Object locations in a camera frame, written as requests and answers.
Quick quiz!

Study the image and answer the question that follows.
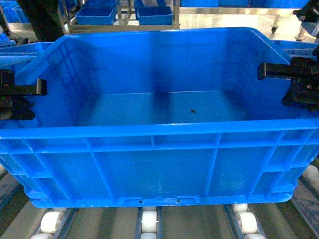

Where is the white roller track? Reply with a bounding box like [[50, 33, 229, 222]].
[[134, 207, 163, 239]]

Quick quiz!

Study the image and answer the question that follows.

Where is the small blue bin left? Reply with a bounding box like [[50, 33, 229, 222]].
[[75, 7, 117, 25]]

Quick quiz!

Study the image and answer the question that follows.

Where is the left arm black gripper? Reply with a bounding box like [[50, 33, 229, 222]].
[[0, 70, 47, 120]]

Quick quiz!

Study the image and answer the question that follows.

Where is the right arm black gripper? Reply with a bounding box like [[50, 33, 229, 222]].
[[257, 57, 319, 112]]

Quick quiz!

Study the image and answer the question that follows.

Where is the small blue bin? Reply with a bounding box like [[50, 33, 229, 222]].
[[75, 7, 117, 25], [136, 6, 172, 25]]

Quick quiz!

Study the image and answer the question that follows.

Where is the small blue bin right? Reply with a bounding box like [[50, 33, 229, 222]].
[[136, 6, 172, 25]]

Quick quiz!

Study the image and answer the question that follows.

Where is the large blue plastic crate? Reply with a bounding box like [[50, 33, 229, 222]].
[[0, 27, 319, 208]]

